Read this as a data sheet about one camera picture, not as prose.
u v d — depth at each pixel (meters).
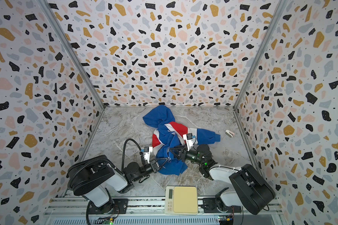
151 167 0.71
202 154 0.65
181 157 0.71
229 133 1.03
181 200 0.74
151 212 0.73
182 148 0.73
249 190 0.43
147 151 0.75
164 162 0.78
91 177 0.46
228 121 1.13
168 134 0.92
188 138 0.73
